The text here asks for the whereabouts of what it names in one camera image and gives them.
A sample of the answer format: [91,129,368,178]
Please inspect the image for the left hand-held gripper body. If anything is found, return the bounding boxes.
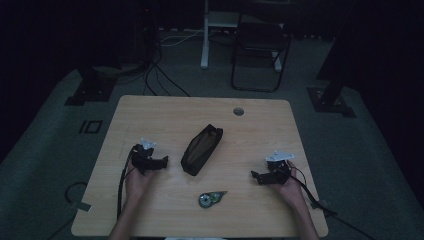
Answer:
[130,137,162,176]

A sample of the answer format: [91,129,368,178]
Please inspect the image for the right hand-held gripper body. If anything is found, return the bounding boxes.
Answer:
[264,150,296,186]

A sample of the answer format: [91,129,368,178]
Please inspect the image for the person's left hand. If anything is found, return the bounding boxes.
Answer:
[124,164,156,202]

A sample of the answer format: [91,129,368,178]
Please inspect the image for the person's right hand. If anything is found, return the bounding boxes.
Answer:
[270,160,307,210]

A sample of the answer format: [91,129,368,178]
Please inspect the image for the black open pencil case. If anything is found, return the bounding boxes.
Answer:
[180,123,224,177]

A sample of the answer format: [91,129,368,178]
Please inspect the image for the green correction tape dispenser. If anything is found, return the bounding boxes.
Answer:
[198,190,229,210]

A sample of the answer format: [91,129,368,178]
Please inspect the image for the black stand with flat base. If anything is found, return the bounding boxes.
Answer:
[306,0,357,119]
[64,65,118,107]

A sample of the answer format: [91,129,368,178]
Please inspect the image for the black folding chair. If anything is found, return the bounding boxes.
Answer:
[230,12,293,94]

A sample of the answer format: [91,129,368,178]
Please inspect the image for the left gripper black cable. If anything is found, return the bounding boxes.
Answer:
[116,144,138,220]

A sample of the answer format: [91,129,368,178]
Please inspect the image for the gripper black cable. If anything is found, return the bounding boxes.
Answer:
[287,165,378,240]
[116,144,138,220]

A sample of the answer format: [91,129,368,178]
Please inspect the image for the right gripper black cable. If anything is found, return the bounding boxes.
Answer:
[287,165,378,240]

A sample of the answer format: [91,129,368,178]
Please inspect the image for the black cable loop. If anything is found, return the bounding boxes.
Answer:
[63,181,89,206]

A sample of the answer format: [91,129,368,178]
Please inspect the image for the black floor cables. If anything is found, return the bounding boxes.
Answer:
[142,46,192,98]

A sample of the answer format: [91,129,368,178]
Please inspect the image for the white floor cable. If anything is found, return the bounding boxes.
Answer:
[159,29,205,48]

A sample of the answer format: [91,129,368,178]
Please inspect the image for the white desk frame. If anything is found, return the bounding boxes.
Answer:
[200,0,284,73]

